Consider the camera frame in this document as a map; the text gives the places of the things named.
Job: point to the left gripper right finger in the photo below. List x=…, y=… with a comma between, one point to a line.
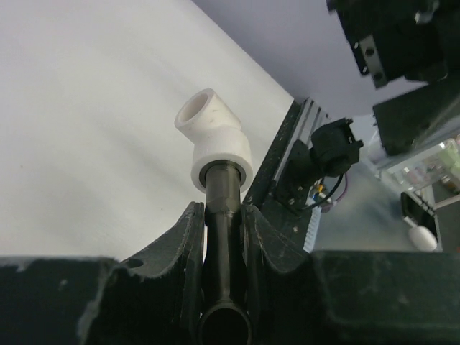
x=346, y=297

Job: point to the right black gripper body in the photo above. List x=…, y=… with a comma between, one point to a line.
x=394, y=39

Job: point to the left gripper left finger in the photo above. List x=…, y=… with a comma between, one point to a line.
x=152, y=297

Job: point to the white elbow fitting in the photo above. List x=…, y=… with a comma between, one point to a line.
x=216, y=134

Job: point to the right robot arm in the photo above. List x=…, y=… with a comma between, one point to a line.
x=403, y=122

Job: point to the white slotted cable duct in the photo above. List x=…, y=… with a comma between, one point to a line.
x=312, y=230

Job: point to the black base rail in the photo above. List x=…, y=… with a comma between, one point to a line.
x=282, y=204

